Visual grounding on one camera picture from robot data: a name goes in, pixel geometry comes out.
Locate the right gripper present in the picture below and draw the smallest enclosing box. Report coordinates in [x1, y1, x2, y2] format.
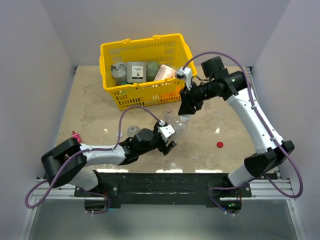
[178, 80, 217, 116]

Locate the white bottle cap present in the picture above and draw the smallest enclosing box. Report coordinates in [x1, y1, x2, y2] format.
[179, 114, 192, 123]

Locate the large clear square bottle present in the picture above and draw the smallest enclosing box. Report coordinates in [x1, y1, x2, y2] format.
[166, 115, 189, 140]

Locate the red label water bottle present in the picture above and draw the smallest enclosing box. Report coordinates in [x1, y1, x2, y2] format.
[161, 105, 174, 122]

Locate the red bottle cap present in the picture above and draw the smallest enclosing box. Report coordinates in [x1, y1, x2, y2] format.
[216, 141, 224, 148]

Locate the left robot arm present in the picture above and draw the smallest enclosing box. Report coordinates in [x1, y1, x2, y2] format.
[41, 123, 177, 196]

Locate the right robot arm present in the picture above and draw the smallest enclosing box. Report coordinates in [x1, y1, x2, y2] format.
[176, 57, 295, 197]

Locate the blue label water bottle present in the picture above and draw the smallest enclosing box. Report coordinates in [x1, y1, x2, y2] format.
[127, 125, 140, 137]

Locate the small clear bottle cap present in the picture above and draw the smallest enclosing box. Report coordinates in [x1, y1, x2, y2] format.
[116, 132, 123, 138]

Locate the orange item in basket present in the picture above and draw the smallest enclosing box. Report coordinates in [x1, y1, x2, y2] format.
[160, 86, 184, 103]

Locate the pink printed package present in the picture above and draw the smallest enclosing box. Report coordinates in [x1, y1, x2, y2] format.
[154, 64, 176, 81]

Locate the green round vegetable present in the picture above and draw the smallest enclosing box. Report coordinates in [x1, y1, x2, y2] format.
[146, 61, 161, 82]

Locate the yellow plastic basket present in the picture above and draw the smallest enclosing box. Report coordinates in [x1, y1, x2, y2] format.
[99, 33, 197, 111]

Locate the grey box with label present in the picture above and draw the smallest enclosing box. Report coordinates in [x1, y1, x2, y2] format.
[126, 61, 147, 84]

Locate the grey crumpled can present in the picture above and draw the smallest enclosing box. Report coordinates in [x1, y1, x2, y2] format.
[110, 61, 127, 86]

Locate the pink snack packet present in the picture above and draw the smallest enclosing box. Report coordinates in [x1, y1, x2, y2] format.
[71, 130, 82, 144]

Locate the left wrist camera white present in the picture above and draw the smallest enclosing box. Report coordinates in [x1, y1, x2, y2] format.
[158, 119, 176, 141]

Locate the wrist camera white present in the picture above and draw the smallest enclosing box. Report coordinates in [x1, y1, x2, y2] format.
[175, 67, 193, 91]
[158, 119, 176, 141]

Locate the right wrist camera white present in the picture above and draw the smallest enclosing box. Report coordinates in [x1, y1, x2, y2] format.
[175, 67, 193, 91]

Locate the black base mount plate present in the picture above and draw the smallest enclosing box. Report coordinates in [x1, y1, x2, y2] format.
[74, 172, 252, 210]

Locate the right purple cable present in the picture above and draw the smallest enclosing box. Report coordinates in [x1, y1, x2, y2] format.
[181, 51, 305, 216]

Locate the purple cable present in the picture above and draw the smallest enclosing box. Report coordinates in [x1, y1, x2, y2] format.
[181, 51, 305, 216]
[24, 105, 166, 216]

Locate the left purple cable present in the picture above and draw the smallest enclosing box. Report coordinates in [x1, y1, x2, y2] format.
[24, 105, 166, 216]

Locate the aluminium frame rail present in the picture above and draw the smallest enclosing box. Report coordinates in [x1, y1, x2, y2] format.
[18, 66, 306, 240]

